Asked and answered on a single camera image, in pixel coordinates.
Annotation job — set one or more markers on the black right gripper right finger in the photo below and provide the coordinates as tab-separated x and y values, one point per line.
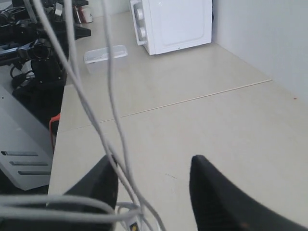
219	205

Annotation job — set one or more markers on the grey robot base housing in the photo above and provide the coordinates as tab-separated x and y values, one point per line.
25	148

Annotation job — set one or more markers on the red white can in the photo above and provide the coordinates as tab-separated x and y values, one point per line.
85	14

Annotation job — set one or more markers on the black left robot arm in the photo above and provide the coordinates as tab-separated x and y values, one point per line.
23	39

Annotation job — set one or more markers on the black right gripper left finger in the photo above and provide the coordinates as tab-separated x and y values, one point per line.
100	183

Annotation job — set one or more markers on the white microwave oven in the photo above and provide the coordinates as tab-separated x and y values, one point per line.
163	26

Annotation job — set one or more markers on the clear plastic lidded container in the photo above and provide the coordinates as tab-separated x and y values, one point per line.
96	61

